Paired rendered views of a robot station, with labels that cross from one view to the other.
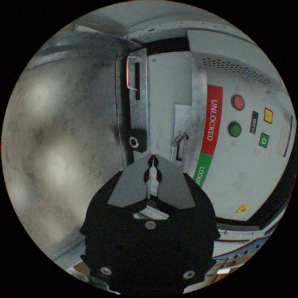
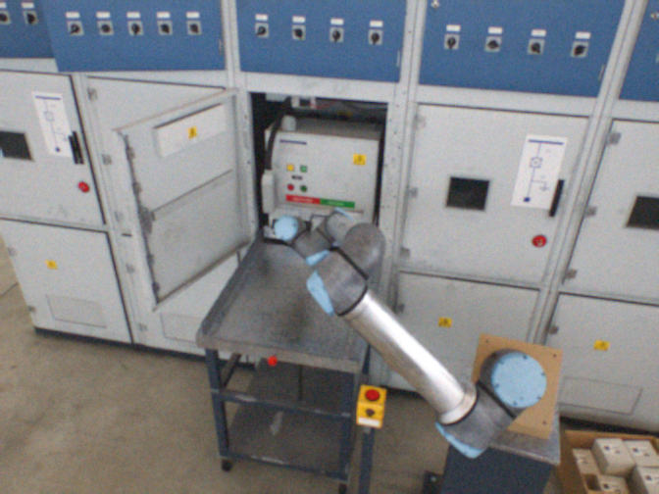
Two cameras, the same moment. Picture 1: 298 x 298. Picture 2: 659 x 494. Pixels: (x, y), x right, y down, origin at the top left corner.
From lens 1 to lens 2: 224 cm
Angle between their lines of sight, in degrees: 37
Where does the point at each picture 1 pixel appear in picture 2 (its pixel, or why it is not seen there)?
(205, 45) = (270, 209)
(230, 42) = (266, 201)
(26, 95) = (263, 273)
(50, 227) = not seen: hidden behind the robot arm
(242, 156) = (316, 180)
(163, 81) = not seen: hidden behind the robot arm
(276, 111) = (285, 160)
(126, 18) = (237, 232)
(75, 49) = (253, 257)
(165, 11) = (238, 213)
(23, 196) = (297, 293)
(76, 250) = not seen: hidden behind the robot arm
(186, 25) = (252, 206)
